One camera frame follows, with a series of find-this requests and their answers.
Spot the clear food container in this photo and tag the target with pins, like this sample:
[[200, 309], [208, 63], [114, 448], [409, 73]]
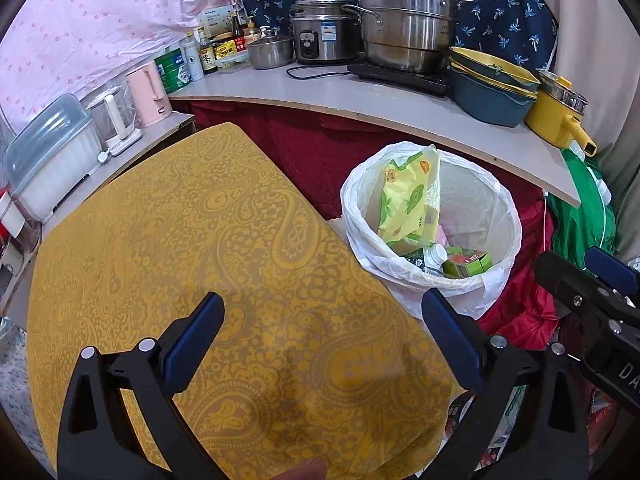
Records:
[[232, 62]]

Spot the white canister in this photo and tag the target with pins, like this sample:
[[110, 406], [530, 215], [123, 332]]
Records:
[[12, 215]]

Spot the yellow green wipes packet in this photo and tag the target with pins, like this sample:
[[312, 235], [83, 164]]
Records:
[[405, 200]]

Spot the white floral cloth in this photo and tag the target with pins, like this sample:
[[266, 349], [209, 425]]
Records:
[[20, 385]]

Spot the navy patterned cloth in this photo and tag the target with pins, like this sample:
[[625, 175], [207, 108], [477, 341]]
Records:
[[500, 20]]

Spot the green plastic bag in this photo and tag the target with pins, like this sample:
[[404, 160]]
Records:
[[575, 210]]

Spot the pink dotted cloth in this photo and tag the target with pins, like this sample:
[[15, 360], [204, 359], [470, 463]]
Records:
[[100, 20]]

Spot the white power plug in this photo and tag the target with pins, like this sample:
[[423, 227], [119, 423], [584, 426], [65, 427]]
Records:
[[104, 158]]

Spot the person's left hand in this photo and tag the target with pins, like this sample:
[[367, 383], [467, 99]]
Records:
[[305, 471]]

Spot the white dish box blue lid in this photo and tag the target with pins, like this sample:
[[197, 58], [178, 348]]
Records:
[[55, 170]]

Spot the yellow label jar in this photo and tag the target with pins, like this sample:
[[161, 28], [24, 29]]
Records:
[[226, 50]]

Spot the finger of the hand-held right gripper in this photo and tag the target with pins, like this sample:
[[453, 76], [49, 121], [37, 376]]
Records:
[[610, 267], [570, 285]]

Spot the yellow cap sauce bottle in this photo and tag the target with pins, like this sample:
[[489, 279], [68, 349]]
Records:
[[249, 32]]

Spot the dark red cloth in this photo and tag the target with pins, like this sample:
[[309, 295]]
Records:
[[300, 145]]

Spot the small white bottle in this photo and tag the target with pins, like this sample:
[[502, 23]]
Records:
[[437, 254]]

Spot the white bagged bin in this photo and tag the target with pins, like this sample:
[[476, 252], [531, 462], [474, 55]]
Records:
[[500, 210]]

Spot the black induction cooker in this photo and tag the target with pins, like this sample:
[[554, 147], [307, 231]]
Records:
[[380, 72]]

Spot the red label sauce bottle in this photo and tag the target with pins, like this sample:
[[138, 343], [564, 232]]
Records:
[[239, 35]]

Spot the yellow patterned tablecloth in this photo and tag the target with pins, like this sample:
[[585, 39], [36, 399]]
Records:
[[200, 220]]

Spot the green carton box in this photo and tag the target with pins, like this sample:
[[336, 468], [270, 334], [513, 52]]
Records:
[[467, 262]]

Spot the blue yellow plastic basin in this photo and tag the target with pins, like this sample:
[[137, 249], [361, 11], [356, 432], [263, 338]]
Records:
[[525, 91], [480, 105], [492, 67]]

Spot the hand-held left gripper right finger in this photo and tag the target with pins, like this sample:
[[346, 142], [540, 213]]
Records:
[[447, 332]]

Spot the pink electric kettle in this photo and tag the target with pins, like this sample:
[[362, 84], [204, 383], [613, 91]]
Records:
[[145, 95]]

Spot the green tin can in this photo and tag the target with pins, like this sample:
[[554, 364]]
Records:
[[172, 72]]

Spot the yellow electric pot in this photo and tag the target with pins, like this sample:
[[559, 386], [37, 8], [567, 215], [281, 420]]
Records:
[[547, 115]]

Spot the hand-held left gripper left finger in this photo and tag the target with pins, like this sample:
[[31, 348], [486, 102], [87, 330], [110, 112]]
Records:
[[197, 335]]

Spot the beige curtain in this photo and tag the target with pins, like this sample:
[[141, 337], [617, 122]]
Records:
[[600, 35]]

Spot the steel rice cooker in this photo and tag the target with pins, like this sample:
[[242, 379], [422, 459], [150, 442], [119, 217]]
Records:
[[325, 35]]

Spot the white glass kettle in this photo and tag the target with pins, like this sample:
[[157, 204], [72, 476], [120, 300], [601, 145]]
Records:
[[112, 120]]

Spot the white plastic bottle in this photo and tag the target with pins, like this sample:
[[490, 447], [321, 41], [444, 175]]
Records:
[[192, 62]]

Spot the small steel pot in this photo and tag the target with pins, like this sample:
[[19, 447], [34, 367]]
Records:
[[270, 52]]

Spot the dark soy sauce bottle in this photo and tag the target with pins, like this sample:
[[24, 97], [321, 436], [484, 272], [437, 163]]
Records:
[[208, 60]]

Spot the large steel steamer pot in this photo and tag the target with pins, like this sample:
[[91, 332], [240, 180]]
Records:
[[405, 35]]

